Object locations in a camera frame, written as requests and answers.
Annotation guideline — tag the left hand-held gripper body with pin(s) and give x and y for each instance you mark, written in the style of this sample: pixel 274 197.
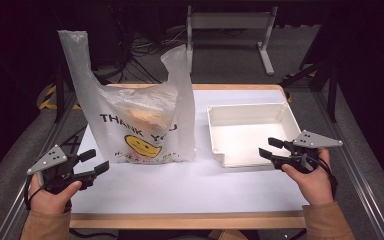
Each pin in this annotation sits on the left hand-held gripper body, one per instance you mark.
pixel 58 171

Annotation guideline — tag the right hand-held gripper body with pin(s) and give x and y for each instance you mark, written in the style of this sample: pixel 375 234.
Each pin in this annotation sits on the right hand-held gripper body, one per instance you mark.
pixel 308 146

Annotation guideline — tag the white plastic tray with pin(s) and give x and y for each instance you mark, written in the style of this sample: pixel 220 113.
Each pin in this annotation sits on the white plastic tray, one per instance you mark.
pixel 246 140

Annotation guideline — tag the translucent printed plastic bag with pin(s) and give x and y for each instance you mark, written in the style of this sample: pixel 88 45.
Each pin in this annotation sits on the translucent printed plastic bag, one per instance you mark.
pixel 96 110

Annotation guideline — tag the black and yellow chip bag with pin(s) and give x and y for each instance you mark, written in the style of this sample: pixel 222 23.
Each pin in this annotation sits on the black and yellow chip bag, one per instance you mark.
pixel 146 115

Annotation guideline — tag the person's left hand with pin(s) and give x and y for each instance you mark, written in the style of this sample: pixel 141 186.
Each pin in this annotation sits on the person's left hand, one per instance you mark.
pixel 48 200

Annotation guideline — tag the person's right hand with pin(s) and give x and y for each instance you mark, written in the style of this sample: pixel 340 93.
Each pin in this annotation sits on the person's right hand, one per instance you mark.
pixel 313 186

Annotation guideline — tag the yellow black striped tape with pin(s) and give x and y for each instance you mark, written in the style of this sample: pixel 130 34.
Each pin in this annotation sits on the yellow black striped tape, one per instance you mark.
pixel 48 96

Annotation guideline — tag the black tripod stand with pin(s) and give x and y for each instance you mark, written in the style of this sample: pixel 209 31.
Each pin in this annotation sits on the black tripod stand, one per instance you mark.
pixel 59 90

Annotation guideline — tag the white table mat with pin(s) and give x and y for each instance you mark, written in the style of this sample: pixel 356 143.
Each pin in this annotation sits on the white table mat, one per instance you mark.
pixel 186 186

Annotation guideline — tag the white metal stand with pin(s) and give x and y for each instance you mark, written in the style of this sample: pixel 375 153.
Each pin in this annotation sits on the white metal stand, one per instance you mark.
pixel 226 20

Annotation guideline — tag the aluminium frame rail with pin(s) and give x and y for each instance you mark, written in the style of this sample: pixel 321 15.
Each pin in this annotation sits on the aluminium frame rail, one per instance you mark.
pixel 30 186
pixel 356 180

